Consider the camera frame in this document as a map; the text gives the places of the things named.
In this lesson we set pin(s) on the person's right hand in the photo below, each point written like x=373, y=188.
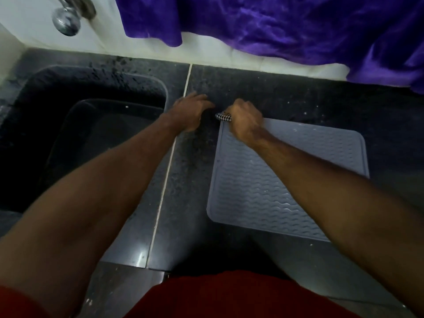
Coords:
x=246, y=124

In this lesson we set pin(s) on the person's left hand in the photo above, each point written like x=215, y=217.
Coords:
x=188, y=110

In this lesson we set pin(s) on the black white checkered cloth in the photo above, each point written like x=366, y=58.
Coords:
x=223, y=117

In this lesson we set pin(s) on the grey ribbed silicone mat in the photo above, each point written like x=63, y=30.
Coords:
x=251, y=195

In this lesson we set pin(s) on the person's right forearm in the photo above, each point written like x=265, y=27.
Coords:
x=347, y=208

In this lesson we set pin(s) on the person's left forearm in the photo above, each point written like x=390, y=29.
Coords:
x=79, y=208

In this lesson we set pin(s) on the person's red garment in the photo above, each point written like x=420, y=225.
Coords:
x=232, y=298

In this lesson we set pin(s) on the purple cloth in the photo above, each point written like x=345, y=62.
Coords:
x=281, y=26

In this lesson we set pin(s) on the black stone sink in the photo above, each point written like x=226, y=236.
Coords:
x=43, y=129

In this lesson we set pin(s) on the chrome wall tap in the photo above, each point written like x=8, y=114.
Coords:
x=68, y=21

